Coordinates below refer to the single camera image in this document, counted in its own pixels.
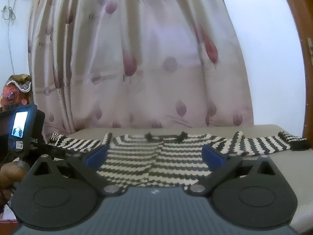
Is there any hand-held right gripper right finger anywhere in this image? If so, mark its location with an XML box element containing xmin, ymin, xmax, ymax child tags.
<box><xmin>187</xmin><ymin>145</ymin><xmax>280</xmax><ymax>197</ymax></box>

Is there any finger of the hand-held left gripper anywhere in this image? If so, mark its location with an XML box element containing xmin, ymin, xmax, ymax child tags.
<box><xmin>44</xmin><ymin>144</ymin><xmax>82</xmax><ymax>159</ymax></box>

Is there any colourful patterned bag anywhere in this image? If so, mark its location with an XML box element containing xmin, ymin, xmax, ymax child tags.
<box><xmin>0</xmin><ymin>74</ymin><xmax>33</xmax><ymax>113</ymax></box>

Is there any pink leaf print curtain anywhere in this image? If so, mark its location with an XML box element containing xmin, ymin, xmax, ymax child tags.
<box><xmin>27</xmin><ymin>0</ymin><xmax>254</xmax><ymax>143</ymax></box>

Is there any white wall cable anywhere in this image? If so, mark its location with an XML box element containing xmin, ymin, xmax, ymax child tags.
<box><xmin>1</xmin><ymin>0</ymin><xmax>17</xmax><ymax>63</ymax></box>

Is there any black white striped knitted sweater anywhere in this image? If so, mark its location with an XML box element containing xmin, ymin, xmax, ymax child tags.
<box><xmin>50</xmin><ymin>131</ymin><xmax>309</xmax><ymax>194</ymax></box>

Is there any metal door latch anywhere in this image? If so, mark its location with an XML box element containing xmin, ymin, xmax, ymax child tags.
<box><xmin>306</xmin><ymin>37</ymin><xmax>313</xmax><ymax>66</ymax></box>

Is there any person's left hand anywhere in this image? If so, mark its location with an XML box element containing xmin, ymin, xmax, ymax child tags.
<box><xmin>0</xmin><ymin>161</ymin><xmax>25</xmax><ymax>195</ymax></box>

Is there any brown wooden door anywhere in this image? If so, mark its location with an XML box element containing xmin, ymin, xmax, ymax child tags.
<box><xmin>279</xmin><ymin>0</ymin><xmax>313</xmax><ymax>150</ymax></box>

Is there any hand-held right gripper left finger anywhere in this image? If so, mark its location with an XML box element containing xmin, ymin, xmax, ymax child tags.
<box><xmin>32</xmin><ymin>144</ymin><xmax>120</xmax><ymax>197</ymax></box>

